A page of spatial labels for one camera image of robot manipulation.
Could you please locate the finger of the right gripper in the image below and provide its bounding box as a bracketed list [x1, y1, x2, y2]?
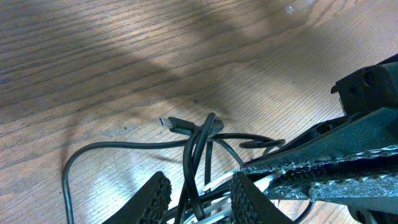
[265, 155, 397, 214]

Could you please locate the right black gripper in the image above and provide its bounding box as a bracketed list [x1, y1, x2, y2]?
[241, 53, 398, 224]

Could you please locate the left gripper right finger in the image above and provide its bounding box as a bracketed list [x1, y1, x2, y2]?
[231, 172, 294, 224]

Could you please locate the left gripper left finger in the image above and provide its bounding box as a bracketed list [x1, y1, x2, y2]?
[103, 171, 172, 224]

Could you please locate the white cable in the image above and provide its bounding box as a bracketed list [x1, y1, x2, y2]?
[166, 169, 285, 224]

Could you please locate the black cable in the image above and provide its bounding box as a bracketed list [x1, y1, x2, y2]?
[61, 112, 317, 224]

